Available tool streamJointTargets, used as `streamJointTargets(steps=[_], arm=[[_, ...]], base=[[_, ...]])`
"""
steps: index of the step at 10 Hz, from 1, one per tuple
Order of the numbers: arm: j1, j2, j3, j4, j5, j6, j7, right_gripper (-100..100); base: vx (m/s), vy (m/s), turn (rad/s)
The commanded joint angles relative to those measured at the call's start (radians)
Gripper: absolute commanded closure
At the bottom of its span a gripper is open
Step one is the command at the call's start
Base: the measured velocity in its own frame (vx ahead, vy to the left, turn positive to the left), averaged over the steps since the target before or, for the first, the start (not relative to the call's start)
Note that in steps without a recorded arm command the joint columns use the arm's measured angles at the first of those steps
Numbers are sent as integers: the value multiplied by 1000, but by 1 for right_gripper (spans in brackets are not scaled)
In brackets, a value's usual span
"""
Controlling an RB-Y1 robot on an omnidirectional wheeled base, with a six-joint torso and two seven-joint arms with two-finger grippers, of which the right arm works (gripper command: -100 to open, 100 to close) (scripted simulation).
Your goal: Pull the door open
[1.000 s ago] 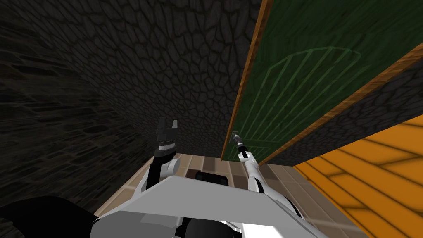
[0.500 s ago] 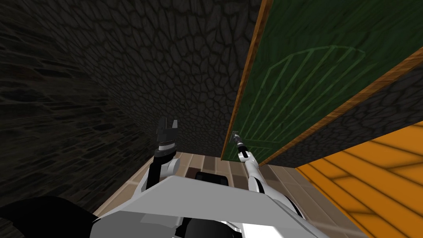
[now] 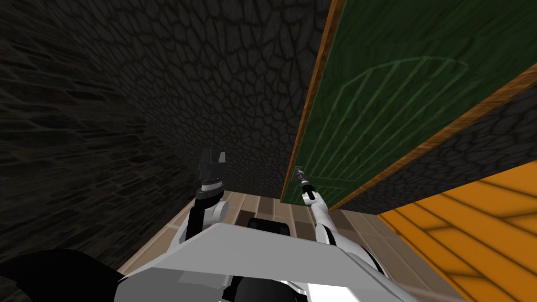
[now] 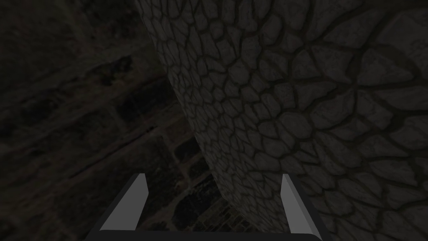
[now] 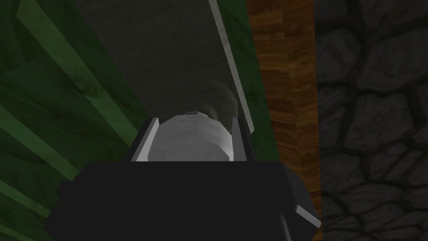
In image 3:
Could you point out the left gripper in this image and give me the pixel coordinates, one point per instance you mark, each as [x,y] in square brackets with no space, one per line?
[211,171]

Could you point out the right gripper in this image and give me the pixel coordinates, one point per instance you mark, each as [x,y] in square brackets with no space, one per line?
[300,175]

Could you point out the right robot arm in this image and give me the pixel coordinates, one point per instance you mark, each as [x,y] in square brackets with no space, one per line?
[324,218]

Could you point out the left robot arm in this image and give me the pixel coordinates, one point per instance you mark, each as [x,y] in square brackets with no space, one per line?
[195,218]

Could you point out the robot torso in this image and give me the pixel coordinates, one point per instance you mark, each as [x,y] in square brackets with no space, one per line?
[251,256]

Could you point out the green door leaf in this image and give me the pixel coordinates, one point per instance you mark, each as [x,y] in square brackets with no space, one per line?
[390,96]

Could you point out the orange panelled door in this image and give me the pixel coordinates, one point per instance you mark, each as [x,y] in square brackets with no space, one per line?
[474,235]

